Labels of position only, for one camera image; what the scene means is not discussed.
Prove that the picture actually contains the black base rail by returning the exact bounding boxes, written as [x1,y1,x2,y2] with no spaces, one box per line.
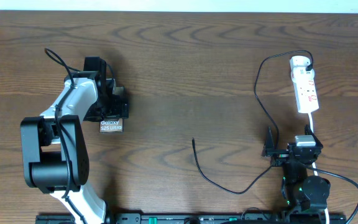
[34,212,346,224]

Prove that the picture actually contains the black USB charging cable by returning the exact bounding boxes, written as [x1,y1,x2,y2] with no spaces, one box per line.
[191,50,314,195]

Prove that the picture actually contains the white power strip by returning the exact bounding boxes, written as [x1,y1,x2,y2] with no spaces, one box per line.
[291,68,319,114]

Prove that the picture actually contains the white USB charger adapter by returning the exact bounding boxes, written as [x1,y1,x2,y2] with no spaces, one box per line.
[290,55,315,83]

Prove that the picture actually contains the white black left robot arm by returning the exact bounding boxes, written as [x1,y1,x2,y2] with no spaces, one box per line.
[20,57,129,223]

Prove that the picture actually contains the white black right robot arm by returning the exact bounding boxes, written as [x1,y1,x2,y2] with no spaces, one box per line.
[263,125,331,222]

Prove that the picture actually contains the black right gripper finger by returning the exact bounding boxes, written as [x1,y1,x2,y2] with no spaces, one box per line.
[305,124,323,147]
[262,127,275,156]

